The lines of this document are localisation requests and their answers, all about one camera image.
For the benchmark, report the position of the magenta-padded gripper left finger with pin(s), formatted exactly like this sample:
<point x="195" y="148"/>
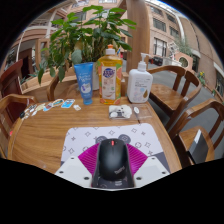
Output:
<point x="75" y="168"/>

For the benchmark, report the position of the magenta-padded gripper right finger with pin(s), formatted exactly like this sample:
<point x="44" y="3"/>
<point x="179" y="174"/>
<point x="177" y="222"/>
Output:
<point x="148" y="168"/>

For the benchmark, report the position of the black computer mouse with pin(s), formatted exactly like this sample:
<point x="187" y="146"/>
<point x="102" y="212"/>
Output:
<point x="112" y="160"/>

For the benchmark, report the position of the white and grey mouse pad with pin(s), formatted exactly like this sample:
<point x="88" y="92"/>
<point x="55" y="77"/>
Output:
<point x="100" y="131"/>

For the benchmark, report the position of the dark grey flat tablet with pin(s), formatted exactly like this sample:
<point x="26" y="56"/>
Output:
<point x="197" y="148"/>

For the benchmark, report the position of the small white bear toy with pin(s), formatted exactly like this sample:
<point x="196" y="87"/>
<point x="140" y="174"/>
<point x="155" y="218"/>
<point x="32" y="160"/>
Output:
<point x="120" y="111"/>

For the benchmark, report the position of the blue sticker card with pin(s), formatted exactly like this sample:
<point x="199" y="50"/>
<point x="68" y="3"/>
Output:
<point x="68" y="103"/>

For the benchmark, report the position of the small black round object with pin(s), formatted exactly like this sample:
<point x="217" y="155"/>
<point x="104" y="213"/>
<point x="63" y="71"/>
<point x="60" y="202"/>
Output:
<point x="22" y="115"/>

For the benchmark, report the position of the white pump bottle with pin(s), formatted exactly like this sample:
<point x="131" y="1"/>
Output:
<point x="139" y="86"/>

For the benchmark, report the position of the blue squeeze tube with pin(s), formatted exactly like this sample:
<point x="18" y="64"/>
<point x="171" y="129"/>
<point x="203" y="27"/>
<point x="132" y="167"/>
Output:
<point x="85" y="83"/>

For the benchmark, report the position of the long wooden planter bench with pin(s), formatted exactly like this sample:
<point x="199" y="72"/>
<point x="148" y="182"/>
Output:
<point x="33" y="86"/>

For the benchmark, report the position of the orange dish soap bottle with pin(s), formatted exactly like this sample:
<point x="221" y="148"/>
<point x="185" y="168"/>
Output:
<point x="110" y="80"/>

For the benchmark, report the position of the dark parked car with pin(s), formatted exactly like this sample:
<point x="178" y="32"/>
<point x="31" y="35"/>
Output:
<point x="156" y="61"/>

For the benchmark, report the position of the green potted plant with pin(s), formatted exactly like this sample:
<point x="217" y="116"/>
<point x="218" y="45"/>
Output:
<point x="86" y="30"/>

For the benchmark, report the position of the dark red wooden pedestal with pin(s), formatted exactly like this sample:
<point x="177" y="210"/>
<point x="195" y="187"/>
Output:
<point x="10" y="78"/>

